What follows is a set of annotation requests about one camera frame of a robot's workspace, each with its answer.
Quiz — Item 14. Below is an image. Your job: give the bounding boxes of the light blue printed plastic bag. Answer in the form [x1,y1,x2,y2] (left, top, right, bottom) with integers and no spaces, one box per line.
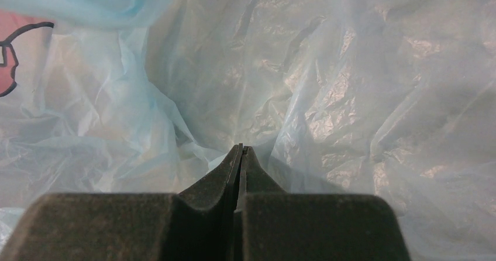
[1,0,495,260]

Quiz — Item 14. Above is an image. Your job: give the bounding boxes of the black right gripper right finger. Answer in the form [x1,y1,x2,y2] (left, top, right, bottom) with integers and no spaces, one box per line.
[233,146,411,260]

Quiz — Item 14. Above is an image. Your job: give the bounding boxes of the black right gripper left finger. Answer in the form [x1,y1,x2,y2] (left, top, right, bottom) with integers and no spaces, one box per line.
[1,144,243,260]

